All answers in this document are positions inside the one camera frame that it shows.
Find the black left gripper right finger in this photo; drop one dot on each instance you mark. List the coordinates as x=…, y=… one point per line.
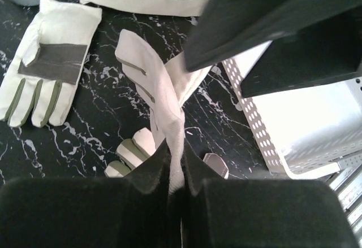
x=259, y=213

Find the white glove grey palm patch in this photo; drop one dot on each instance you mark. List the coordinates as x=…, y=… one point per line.
x=42, y=79

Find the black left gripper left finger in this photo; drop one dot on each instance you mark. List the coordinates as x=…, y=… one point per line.
x=127, y=211

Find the white perforated storage basket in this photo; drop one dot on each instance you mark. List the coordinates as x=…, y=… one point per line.
x=306, y=133

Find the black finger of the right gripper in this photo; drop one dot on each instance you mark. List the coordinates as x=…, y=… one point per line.
x=285, y=44

